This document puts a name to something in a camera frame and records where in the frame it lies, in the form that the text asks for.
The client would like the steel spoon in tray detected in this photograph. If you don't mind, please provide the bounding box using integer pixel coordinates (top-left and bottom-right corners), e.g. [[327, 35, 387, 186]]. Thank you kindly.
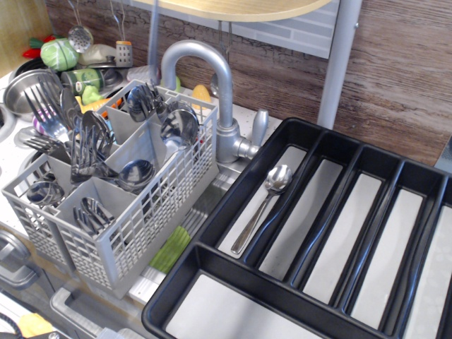
[[230, 165, 292, 254]]

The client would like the large steel spoon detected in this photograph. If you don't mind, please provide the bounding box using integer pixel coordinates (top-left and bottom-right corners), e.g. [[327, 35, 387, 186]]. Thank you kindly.
[[160, 109, 199, 150]]

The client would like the steel spoon front middle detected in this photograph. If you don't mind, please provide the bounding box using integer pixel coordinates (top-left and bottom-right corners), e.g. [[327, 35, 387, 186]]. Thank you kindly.
[[116, 159, 155, 193]]

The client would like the black cutlery tray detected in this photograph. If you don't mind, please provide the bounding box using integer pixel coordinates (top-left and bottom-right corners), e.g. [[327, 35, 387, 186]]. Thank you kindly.
[[142, 118, 451, 338]]

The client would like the grey plastic cutlery basket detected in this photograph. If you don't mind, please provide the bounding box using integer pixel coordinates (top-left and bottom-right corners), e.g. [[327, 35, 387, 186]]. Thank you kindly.
[[2, 83, 218, 298]]

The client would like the steel spoon left front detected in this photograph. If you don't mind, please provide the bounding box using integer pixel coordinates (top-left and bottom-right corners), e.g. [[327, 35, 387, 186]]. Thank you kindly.
[[26, 181, 64, 206]]

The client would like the silver toy faucet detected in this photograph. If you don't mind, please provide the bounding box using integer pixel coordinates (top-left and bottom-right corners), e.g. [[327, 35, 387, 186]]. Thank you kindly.
[[161, 40, 261, 163]]

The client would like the green sponge cloth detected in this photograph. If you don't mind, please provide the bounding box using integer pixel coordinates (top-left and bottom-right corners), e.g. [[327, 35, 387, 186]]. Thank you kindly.
[[149, 226, 191, 273]]

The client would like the small toy grater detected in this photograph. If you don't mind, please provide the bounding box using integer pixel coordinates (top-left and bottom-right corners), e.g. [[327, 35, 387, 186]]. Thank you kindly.
[[115, 40, 133, 68]]

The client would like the green toy can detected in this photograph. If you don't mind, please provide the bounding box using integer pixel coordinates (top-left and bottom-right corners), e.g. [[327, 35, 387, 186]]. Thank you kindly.
[[61, 68, 105, 95]]

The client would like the large steel fork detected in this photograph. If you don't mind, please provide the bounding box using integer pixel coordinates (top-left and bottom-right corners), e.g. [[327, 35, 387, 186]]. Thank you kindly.
[[25, 86, 69, 143]]

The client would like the toy skimmer ladle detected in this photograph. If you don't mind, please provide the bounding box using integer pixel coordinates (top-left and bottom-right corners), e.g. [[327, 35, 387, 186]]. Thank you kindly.
[[68, 0, 93, 54]]

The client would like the green toy cabbage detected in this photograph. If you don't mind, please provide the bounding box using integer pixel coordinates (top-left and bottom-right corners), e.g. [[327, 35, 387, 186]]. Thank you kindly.
[[40, 38, 79, 71]]

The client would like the steel pot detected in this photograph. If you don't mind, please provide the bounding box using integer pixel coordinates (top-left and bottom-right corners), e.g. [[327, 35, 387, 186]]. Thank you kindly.
[[3, 69, 47, 122]]

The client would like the silver faucet handle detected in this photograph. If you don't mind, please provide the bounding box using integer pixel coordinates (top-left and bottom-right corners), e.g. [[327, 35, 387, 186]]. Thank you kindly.
[[251, 109, 269, 146]]

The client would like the grey shelf post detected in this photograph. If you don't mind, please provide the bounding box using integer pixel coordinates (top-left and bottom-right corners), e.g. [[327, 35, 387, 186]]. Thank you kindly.
[[317, 0, 362, 129]]

